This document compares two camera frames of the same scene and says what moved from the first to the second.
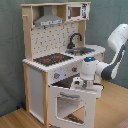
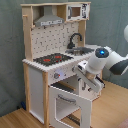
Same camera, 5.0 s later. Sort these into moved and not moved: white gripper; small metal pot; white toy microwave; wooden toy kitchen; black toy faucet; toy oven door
Moved: toy oven door; white gripper
Not moved: small metal pot; white toy microwave; black toy faucet; wooden toy kitchen
